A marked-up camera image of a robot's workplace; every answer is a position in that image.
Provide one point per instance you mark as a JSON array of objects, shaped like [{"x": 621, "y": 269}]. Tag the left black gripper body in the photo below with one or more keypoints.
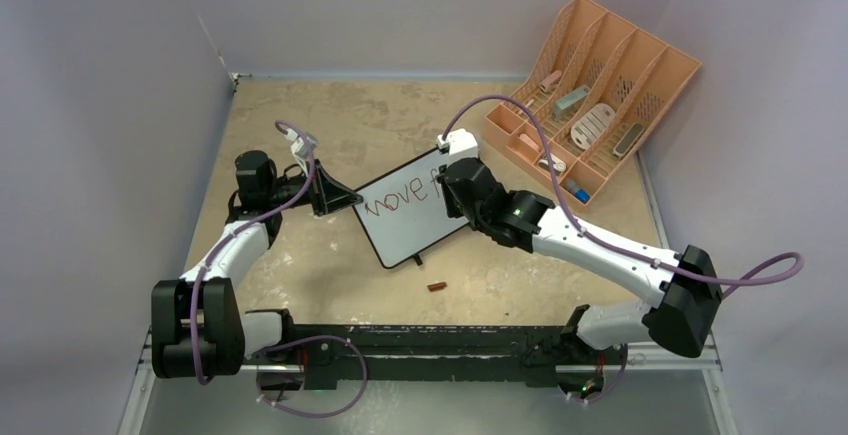
[{"x": 310, "y": 196}]

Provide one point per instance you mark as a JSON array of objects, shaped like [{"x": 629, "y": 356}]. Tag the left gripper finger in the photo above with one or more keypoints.
[
  {"x": 327, "y": 191},
  {"x": 325, "y": 206}
]

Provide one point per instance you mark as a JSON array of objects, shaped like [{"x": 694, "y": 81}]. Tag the black-framed whiteboard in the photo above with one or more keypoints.
[{"x": 403, "y": 211}]

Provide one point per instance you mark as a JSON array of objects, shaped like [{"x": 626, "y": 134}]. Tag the brown marker cap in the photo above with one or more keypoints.
[{"x": 436, "y": 286}]

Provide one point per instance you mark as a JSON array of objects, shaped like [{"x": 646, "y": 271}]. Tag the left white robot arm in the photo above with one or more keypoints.
[{"x": 197, "y": 329}]

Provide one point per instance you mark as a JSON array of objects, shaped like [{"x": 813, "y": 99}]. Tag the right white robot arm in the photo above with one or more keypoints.
[{"x": 677, "y": 295}]

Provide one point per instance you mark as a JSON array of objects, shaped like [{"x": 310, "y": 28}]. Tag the grey whiteboard eraser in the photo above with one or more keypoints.
[{"x": 628, "y": 140}]

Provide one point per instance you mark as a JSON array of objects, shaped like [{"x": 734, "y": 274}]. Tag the pink eraser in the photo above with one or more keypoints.
[{"x": 530, "y": 145}]

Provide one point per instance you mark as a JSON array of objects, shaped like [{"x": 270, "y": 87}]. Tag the pink stapler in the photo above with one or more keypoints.
[{"x": 550, "y": 82}]

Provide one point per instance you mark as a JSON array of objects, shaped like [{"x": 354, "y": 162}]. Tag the teal staple box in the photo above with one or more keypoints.
[{"x": 563, "y": 106}]

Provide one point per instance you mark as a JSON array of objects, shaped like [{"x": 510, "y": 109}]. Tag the blue small item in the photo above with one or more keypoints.
[{"x": 574, "y": 188}]

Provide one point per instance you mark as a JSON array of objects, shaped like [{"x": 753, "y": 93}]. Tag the peach plastic desk organizer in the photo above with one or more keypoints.
[{"x": 639, "y": 75}]

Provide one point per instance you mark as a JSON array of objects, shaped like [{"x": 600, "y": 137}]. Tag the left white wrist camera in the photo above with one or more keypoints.
[{"x": 300, "y": 146}]

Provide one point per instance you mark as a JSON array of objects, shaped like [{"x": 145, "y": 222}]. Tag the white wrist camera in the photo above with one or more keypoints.
[
  {"x": 300, "y": 146},
  {"x": 457, "y": 145}
]

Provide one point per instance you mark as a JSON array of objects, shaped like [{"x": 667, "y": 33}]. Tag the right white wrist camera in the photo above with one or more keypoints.
[{"x": 457, "y": 145}]

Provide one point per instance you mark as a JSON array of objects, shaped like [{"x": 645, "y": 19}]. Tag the black aluminium base frame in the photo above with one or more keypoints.
[{"x": 536, "y": 356}]

